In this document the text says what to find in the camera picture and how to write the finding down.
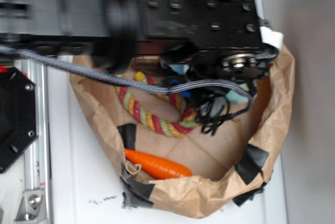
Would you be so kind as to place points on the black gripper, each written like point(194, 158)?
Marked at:
point(218, 39)

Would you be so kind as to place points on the light blue terry cloth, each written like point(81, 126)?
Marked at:
point(181, 74)

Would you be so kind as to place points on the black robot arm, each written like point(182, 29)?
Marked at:
point(107, 30)

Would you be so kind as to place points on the brown wooden bark piece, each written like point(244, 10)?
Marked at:
point(148, 65)

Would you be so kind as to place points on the brown paper bag basket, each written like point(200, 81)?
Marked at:
point(233, 165)

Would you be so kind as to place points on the orange plastic carrot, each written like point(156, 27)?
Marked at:
point(156, 166)

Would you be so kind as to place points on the multicolour twisted rope toy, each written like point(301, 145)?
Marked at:
point(155, 123)

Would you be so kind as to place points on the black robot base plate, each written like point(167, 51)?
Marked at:
point(18, 116)

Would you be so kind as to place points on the aluminium extrusion rail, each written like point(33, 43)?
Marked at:
point(37, 155)

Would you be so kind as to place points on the metal corner bracket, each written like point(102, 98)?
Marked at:
point(33, 207)

